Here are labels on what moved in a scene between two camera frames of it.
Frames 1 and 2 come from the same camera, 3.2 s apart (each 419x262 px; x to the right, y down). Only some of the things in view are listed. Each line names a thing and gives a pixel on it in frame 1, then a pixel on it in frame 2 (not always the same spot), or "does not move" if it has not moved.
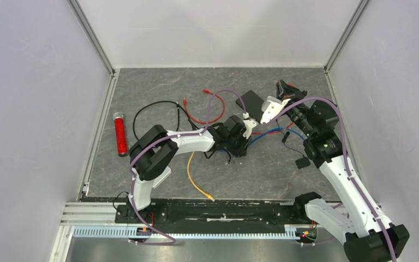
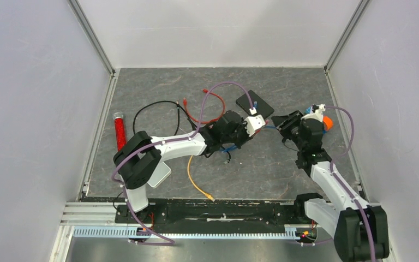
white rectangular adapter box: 159,180 does not move
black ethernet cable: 179,107 does not move
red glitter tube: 121,134 does not move
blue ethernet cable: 277,129 → 225,149
